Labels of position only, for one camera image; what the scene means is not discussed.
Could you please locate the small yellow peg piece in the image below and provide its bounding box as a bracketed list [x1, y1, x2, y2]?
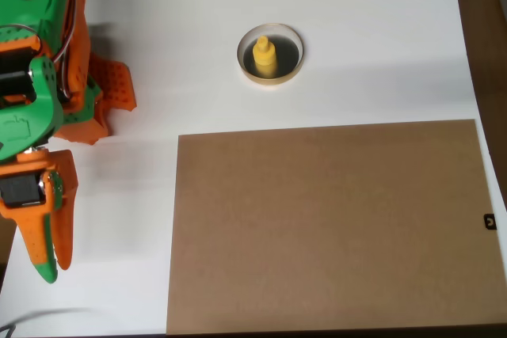
[252, 36, 276, 79]

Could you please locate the round dish with dark bottom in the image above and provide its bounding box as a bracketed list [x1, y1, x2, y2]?
[236, 22, 306, 86]

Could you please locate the brown cardboard sheet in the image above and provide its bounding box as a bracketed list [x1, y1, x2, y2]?
[166, 119, 507, 335]

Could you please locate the large white base sheet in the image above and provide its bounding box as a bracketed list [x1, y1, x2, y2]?
[0, 0, 507, 338]

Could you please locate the thin grey cable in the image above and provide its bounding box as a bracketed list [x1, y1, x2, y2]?
[0, 307, 100, 338]

